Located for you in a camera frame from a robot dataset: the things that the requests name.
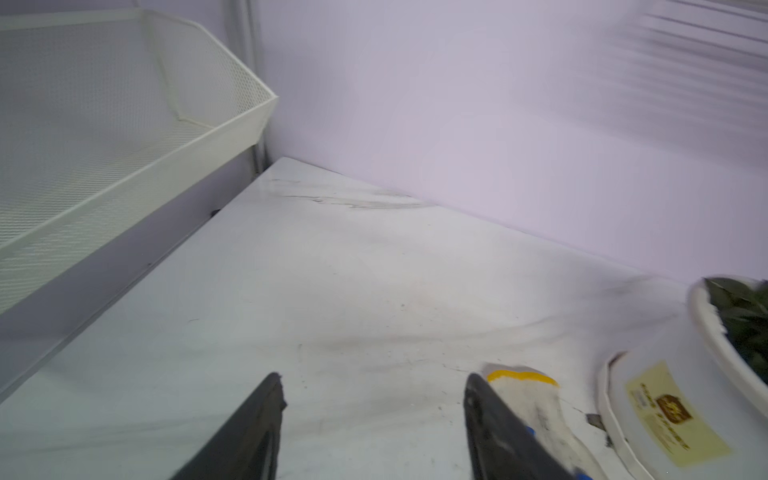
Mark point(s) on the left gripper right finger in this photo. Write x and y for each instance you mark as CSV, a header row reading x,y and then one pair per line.
x,y
500,445

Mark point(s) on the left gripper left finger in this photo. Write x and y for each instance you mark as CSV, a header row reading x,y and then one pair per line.
x,y
247,444

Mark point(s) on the white knit work glove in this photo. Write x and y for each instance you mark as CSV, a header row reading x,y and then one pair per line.
x,y
534,398

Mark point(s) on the green potted plant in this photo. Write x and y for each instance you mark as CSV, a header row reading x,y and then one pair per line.
x,y
684,403

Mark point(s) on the white two-tier mesh rack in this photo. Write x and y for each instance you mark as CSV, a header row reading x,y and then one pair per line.
x,y
106,116

